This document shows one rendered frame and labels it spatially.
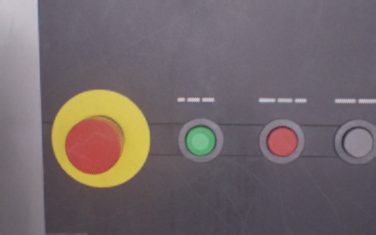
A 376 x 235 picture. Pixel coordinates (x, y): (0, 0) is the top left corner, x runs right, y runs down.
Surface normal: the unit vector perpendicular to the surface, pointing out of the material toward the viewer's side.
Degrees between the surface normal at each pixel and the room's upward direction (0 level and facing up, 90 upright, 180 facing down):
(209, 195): 90
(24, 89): 87
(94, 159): 90
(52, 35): 90
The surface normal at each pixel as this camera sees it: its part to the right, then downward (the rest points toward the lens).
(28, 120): 0.97, 0.01
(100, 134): -0.06, 0.15
